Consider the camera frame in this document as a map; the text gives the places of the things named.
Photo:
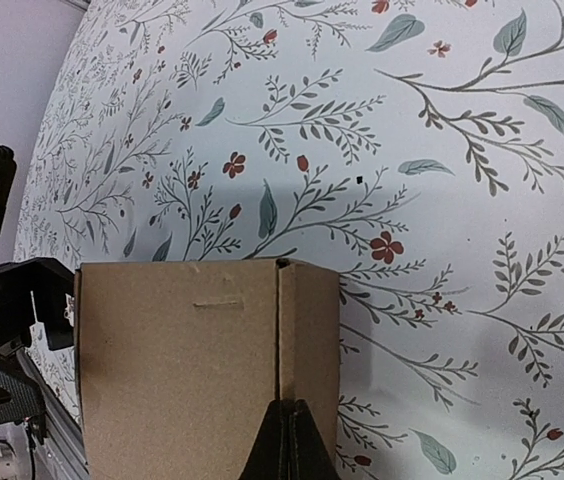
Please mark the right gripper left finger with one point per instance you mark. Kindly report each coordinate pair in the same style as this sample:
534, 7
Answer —
269, 456

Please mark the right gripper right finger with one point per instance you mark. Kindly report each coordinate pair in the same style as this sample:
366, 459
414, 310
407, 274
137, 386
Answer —
308, 455

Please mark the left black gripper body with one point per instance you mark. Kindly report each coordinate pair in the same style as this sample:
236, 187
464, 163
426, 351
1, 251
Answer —
35, 291

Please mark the brown cardboard box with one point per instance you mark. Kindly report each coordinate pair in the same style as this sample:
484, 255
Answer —
177, 362

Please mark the floral patterned table mat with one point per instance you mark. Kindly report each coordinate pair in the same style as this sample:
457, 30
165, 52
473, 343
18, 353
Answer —
416, 147

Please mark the front aluminium rail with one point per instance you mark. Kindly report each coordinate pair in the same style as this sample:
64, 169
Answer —
62, 453

